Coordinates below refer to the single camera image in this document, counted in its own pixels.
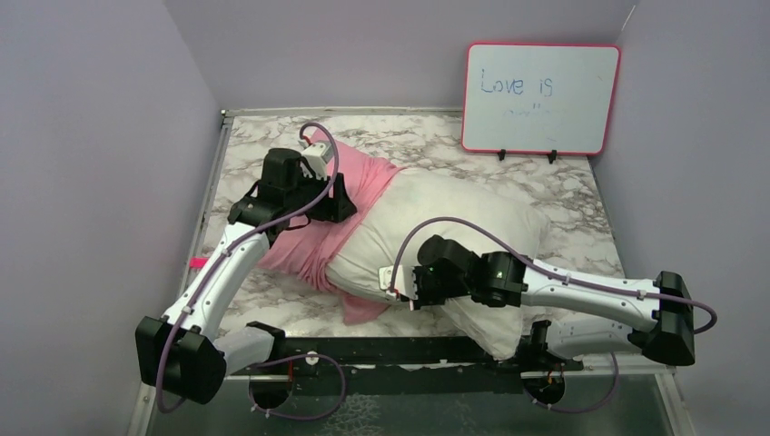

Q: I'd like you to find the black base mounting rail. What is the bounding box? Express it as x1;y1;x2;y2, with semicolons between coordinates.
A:
237;336;583;396

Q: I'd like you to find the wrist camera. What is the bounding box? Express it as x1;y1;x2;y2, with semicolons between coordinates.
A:
378;265;419;302
301;141;333;181

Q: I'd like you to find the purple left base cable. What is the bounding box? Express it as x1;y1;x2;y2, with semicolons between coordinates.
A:
231;353;348;422

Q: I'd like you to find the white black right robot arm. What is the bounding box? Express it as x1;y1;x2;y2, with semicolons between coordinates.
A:
395;235;696;370

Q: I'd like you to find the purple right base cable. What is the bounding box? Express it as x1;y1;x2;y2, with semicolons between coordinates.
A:
521;352;621;415

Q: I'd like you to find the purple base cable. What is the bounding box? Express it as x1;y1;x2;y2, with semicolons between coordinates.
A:
231;353;348;422
521;352;621;415

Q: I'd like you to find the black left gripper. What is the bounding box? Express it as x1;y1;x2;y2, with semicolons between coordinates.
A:
286;167;357;223

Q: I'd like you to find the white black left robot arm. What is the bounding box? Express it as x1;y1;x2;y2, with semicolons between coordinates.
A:
135;141;357;404

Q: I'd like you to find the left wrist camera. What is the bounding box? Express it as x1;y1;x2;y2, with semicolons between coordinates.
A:
301;141;333;181

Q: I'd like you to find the pink pillowcase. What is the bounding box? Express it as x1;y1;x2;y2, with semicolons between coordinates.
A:
256;142;402;325

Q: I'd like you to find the white pillow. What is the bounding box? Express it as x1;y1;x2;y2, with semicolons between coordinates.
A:
324;168;551;362

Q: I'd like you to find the pink marker pen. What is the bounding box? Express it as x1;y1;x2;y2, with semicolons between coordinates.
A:
188;257;208;269

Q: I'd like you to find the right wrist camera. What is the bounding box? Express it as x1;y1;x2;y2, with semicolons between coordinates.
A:
378;265;419;302

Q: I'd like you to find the pink-framed whiteboard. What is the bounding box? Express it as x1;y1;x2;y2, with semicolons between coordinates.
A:
460;42;621;156

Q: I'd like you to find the aluminium table frame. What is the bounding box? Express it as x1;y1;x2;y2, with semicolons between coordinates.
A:
135;122;694;404

